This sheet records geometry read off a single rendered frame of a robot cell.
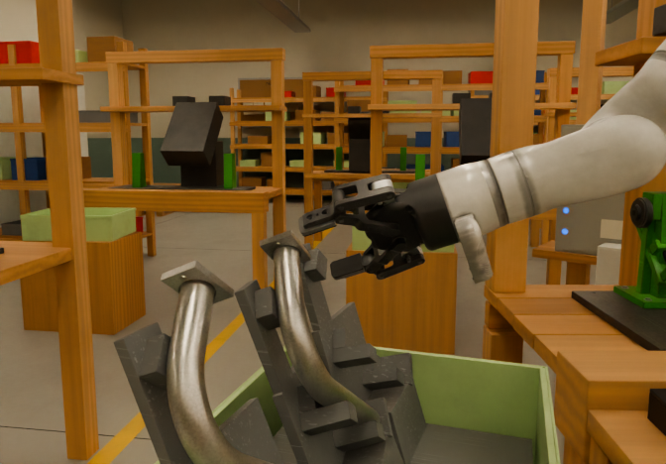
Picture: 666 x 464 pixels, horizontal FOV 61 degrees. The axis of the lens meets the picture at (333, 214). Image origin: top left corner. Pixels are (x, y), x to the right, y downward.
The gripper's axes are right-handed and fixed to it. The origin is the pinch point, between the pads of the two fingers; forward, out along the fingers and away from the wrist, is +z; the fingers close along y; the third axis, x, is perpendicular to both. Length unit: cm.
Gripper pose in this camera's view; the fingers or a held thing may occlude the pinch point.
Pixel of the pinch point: (321, 249)
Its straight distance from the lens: 61.8
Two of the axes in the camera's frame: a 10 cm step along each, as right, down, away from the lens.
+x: 1.2, 7.6, -6.4
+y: -3.5, -5.7, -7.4
